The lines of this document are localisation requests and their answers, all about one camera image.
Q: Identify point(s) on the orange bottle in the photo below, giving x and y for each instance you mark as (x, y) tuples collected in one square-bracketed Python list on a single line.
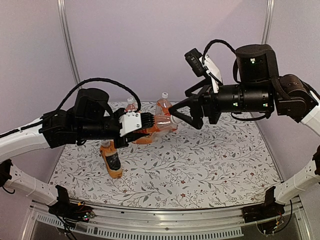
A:
[(132, 105), (162, 126), (163, 105)]

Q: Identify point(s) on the aluminium frame post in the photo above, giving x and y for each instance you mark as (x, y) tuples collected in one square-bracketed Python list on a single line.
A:
[(269, 13), (67, 40)]

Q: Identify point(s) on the left aluminium frame post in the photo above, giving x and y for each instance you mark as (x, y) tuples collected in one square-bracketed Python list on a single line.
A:
[(67, 40)]

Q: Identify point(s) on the white bottle cap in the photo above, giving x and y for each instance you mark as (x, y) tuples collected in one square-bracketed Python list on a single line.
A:
[(175, 120)]

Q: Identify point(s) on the floral table mat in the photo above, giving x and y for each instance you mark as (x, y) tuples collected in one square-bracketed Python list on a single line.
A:
[(222, 165)]

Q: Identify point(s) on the right aluminium frame post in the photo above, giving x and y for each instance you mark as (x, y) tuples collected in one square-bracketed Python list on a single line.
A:
[(269, 13)]

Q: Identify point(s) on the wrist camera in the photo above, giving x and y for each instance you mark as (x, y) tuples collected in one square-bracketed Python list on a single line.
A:
[(133, 121), (203, 66)]

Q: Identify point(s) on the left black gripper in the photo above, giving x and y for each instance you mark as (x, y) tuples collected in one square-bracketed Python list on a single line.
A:
[(133, 137)]

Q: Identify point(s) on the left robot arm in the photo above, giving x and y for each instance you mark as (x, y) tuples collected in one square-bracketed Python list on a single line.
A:
[(91, 118)]

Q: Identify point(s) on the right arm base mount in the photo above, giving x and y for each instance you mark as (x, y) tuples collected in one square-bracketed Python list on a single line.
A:
[(268, 209)]

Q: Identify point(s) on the dark label tea bottle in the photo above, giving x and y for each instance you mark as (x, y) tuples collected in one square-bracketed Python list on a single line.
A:
[(111, 159)]

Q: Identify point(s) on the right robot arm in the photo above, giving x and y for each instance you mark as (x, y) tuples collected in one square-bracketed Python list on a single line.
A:
[(258, 88)]

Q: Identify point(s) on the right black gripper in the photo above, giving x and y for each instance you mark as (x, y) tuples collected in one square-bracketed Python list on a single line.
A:
[(204, 96)]

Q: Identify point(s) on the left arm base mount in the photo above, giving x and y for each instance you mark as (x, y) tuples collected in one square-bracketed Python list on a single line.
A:
[(77, 212)]

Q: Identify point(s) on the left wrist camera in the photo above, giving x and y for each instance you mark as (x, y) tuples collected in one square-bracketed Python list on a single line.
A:
[(133, 121)]

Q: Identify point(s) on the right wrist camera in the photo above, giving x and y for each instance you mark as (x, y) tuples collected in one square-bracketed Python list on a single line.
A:
[(203, 66)]

